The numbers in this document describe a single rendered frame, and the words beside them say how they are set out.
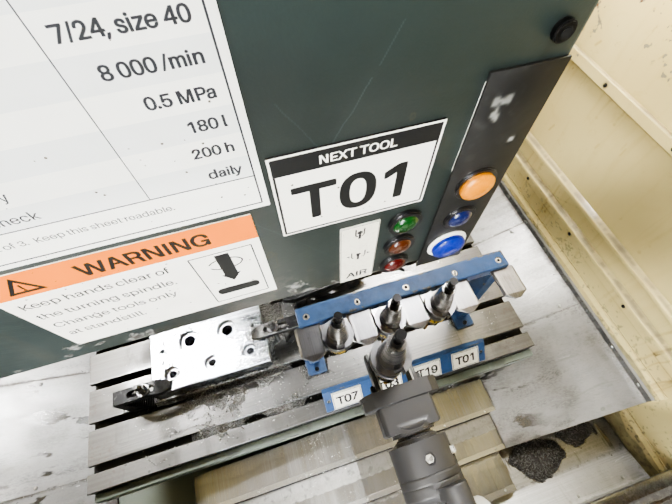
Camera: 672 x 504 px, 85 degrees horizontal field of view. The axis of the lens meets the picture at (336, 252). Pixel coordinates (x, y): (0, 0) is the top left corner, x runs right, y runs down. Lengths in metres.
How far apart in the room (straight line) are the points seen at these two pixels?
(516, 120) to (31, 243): 0.27
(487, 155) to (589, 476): 1.28
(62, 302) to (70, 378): 1.26
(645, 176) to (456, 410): 0.78
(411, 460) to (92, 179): 0.50
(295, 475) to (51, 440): 0.75
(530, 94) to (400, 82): 0.08
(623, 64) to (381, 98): 0.98
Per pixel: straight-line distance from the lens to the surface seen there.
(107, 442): 1.18
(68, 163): 0.19
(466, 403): 1.27
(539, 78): 0.23
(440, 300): 0.75
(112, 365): 1.23
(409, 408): 0.60
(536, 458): 1.40
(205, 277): 0.27
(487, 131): 0.24
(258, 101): 0.17
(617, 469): 1.51
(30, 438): 1.52
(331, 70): 0.17
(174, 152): 0.18
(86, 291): 0.28
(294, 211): 0.22
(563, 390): 1.34
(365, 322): 0.76
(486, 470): 1.30
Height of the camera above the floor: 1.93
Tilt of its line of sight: 60 degrees down
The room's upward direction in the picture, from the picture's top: 1 degrees counter-clockwise
